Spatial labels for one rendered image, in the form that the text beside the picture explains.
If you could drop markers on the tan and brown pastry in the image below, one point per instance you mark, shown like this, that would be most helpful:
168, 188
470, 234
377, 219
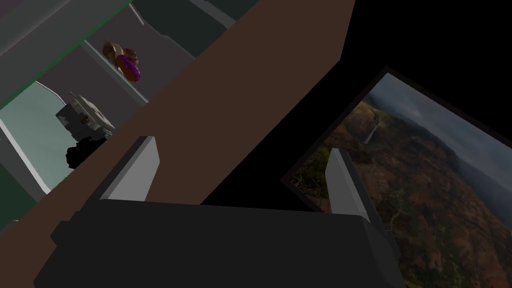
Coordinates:
113, 50

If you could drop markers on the purple and orange doughnut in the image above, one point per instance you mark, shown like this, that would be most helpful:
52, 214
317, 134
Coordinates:
128, 68

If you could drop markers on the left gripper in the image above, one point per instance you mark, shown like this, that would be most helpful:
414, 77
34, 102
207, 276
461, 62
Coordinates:
86, 116

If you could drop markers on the landscape picture in dark frame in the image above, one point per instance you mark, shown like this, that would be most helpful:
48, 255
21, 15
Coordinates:
420, 180

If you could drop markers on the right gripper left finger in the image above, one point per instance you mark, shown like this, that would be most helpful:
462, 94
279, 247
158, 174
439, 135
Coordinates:
134, 176

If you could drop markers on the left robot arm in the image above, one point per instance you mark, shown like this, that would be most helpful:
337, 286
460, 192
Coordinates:
82, 152

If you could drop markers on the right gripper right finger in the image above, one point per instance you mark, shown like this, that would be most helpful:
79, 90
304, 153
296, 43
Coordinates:
346, 188

